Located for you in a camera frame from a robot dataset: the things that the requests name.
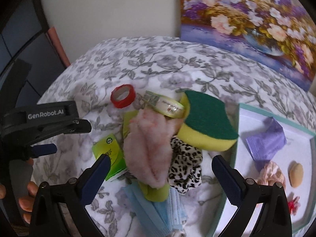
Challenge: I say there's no green tissue pack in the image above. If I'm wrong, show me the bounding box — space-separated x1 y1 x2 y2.
92 134 127 181

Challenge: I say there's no leopard print scrunchie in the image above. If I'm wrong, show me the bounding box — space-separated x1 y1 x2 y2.
168 135 203 194

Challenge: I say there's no lime green cloth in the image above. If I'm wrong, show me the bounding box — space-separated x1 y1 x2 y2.
122 110 171 202

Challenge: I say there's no green yellow scrub sponge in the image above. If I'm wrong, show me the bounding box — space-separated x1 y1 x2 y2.
177 90 238 152

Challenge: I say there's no pink fluffy cloth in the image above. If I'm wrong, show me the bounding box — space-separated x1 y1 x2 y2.
123 108 185 188

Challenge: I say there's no person's left hand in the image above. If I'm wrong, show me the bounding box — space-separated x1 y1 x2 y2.
0 158 38 224

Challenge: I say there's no pink floral scrunchie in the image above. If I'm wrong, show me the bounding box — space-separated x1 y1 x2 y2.
256 161 286 189

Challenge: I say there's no purple foil sachet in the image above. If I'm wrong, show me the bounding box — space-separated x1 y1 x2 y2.
245 117 287 172

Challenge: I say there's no teal rimmed white tray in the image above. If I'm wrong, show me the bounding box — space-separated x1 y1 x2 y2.
209 104 315 236

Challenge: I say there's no round beige sponge puff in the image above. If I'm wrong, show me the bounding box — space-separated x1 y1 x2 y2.
289 163 304 188

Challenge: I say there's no small red flower clip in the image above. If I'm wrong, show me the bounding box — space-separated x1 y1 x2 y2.
288 196 300 216

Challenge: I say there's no blue face mask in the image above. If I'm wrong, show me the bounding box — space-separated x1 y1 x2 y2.
124 182 187 236

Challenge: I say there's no red tape roll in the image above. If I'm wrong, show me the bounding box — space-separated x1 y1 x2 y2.
110 84 136 109

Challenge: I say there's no clear printed tape roll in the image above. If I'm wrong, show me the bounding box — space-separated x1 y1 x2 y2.
143 91 184 119

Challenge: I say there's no floral painting canvas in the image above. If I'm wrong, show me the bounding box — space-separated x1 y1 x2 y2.
180 0 315 90

